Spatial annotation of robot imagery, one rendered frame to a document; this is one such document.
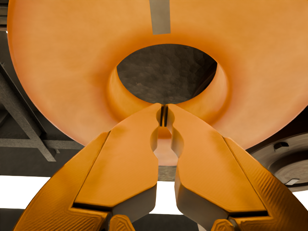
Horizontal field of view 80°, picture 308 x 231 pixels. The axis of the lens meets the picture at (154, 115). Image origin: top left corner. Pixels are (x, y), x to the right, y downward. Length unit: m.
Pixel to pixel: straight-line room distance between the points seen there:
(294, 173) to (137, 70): 0.43
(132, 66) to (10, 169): 8.99
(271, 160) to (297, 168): 0.05
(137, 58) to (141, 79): 0.07
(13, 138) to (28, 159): 2.98
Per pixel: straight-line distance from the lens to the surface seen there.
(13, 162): 9.51
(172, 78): 0.53
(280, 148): 0.40
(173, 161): 0.16
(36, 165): 8.93
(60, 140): 5.73
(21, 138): 6.28
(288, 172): 0.49
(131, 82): 0.55
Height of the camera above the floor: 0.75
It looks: 47 degrees up
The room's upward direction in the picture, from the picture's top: 178 degrees counter-clockwise
